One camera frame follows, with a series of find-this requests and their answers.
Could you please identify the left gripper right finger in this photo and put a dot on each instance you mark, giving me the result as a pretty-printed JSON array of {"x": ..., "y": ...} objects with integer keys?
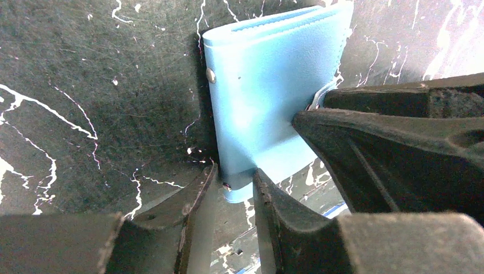
[{"x": 294, "y": 239}]

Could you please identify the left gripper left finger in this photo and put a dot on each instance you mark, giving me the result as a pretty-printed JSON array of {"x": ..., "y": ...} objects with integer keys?
[{"x": 175, "y": 236}]

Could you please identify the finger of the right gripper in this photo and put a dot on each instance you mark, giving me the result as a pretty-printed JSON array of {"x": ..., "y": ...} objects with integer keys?
[
  {"x": 455, "y": 97},
  {"x": 383, "y": 163}
]

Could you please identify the blue card holder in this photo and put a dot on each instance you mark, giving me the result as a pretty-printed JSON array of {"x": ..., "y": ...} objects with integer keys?
[{"x": 261, "y": 73}]

